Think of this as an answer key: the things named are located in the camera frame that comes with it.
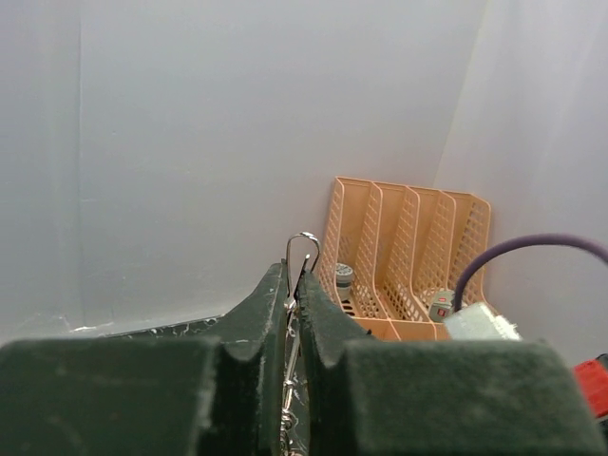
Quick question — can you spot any orange plastic file organizer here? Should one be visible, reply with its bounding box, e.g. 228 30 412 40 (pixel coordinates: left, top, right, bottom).
315 177 491 341

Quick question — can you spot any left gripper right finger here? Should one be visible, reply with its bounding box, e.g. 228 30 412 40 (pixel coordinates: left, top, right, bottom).
300 273 607 455

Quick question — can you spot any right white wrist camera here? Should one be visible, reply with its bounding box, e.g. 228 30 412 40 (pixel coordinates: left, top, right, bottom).
444 302 522 341

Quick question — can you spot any large silver keyring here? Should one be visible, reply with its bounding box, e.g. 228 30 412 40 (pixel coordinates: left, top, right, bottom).
279 232 321 455

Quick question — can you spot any white grey packaged item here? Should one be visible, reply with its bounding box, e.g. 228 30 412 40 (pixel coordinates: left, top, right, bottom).
428 290 454 323

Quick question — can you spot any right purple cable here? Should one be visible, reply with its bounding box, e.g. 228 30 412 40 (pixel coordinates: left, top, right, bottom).
451 233 608 313

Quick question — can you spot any small round grey jar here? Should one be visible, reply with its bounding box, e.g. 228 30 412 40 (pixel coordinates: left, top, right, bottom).
335 263 354 302

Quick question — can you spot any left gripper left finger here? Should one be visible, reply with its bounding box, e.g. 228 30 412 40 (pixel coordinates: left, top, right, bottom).
1 262 287 455

